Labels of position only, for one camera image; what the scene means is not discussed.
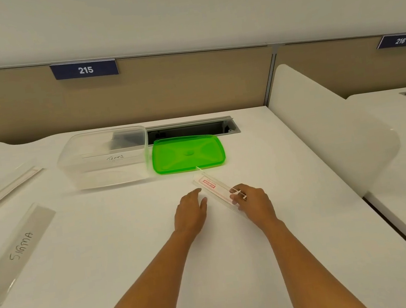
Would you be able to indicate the person's left hand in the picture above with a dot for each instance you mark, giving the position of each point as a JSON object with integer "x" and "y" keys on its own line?
{"x": 189, "y": 215}

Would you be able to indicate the person's right hand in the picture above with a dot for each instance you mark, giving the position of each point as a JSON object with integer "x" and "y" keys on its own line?
{"x": 257, "y": 204}

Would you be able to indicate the person's right fingers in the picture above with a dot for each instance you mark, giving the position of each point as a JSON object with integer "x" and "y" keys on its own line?
{"x": 238, "y": 194}

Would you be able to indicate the person's left thumb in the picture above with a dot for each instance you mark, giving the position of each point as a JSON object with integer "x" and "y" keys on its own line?
{"x": 203, "y": 205}

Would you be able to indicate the clear sleeve with red label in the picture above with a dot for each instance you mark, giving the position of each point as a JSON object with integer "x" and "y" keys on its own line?
{"x": 219, "y": 191}
{"x": 5, "y": 192}

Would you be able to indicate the person's right forearm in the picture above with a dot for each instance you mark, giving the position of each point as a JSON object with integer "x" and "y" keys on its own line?
{"x": 308, "y": 273}

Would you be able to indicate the person's left forearm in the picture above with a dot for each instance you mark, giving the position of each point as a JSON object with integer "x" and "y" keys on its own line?
{"x": 147, "y": 293}

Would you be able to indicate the green plastic lid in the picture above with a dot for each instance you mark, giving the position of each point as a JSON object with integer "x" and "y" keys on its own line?
{"x": 187, "y": 153}

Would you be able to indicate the clear plastic container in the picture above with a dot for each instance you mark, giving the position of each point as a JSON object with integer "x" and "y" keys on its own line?
{"x": 106, "y": 157}

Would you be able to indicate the white desk divider panel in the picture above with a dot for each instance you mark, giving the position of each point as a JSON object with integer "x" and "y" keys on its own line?
{"x": 330, "y": 125}

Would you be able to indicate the beige partition panel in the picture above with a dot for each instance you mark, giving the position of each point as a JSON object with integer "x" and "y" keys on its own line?
{"x": 110, "y": 93}
{"x": 365, "y": 66}

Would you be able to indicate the blue number sign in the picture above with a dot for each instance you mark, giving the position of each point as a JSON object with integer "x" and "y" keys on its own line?
{"x": 400, "y": 40}
{"x": 84, "y": 69}

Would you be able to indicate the grey handwritten label sleeve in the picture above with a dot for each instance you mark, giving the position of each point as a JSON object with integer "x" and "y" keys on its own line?
{"x": 14, "y": 254}

